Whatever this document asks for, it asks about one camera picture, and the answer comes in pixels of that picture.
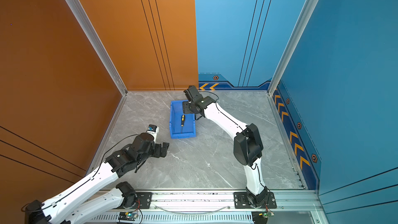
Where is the yellow black screwdriver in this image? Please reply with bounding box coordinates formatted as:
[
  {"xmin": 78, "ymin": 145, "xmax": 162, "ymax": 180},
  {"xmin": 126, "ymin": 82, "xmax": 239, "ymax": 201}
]
[{"xmin": 181, "ymin": 114, "xmax": 186, "ymax": 128}]

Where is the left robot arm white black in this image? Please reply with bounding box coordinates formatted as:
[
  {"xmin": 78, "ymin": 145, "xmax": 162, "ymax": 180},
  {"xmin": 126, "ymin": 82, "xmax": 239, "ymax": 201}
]
[{"xmin": 24, "ymin": 131, "xmax": 169, "ymax": 224}]

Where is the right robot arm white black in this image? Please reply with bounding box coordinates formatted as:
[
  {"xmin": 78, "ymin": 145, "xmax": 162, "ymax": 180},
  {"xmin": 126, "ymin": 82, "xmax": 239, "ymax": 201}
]
[{"xmin": 183, "ymin": 86, "xmax": 270, "ymax": 208}]

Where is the blue plastic bin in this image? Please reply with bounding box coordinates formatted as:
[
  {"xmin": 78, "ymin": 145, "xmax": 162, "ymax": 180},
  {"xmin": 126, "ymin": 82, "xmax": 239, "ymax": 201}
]
[{"xmin": 169, "ymin": 100, "xmax": 197, "ymax": 139}]

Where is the green circuit board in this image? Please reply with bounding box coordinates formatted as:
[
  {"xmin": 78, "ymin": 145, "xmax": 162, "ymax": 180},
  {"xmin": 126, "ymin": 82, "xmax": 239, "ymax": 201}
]
[{"xmin": 117, "ymin": 212, "xmax": 139, "ymax": 224}]

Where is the small right circuit board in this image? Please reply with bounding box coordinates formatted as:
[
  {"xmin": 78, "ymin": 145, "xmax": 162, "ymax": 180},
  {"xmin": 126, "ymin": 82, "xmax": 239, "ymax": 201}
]
[{"xmin": 259, "ymin": 209, "xmax": 275, "ymax": 219}]

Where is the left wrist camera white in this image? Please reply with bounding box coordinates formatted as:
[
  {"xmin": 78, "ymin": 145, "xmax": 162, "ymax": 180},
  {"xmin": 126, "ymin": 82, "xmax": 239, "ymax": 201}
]
[{"xmin": 146, "ymin": 124, "xmax": 159, "ymax": 143}]

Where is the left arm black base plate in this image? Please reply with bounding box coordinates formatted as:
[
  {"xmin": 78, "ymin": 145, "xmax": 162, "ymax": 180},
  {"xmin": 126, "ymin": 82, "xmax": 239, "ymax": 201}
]
[{"xmin": 119, "ymin": 192, "xmax": 153, "ymax": 209}]

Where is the grey cable on rail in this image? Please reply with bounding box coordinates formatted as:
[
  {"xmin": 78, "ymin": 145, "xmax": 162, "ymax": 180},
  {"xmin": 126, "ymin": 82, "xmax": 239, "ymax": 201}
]
[{"xmin": 154, "ymin": 206, "xmax": 229, "ymax": 215}]

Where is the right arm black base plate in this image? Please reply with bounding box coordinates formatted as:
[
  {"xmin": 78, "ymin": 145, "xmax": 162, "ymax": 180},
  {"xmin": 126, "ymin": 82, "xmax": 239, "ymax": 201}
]
[{"xmin": 233, "ymin": 191, "xmax": 277, "ymax": 209}]

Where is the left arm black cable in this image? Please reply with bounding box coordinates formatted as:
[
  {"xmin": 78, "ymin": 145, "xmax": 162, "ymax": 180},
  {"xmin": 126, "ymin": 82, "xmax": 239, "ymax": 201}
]
[{"xmin": 21, "ymin": 133, "xmax": 141, "ymax": 212}]

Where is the aluminium front rail frame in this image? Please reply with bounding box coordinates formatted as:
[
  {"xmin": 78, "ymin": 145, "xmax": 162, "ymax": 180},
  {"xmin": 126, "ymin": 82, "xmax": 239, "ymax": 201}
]
[{"xmin": 83, "ymin": 189, "xmax": 329, "ymax": 224}]

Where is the right aluminium corner post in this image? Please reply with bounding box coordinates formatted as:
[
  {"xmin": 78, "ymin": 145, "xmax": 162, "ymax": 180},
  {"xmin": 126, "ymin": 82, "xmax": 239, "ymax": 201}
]
[{"xmin": 267, "ymin": 0, "xmax": 319, "ymax": 96}]

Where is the aluminium corner post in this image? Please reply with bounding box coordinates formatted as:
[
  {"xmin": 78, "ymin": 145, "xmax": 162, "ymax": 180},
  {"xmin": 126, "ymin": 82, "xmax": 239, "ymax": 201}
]
[
  {"xmin": 65, "ymin": 0, "xmax": 128, "ymax": 96},
  {"xmin": 267, "ymin": 0, "xmax": 319, "ymax": 96}
]

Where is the left aluminium corner post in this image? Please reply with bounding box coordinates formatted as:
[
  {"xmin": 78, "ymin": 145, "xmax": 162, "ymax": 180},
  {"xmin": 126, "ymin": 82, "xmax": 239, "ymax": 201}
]
[{"xmin": 65, "ymin": 0, "xmax": 128, "ymax": 96}]

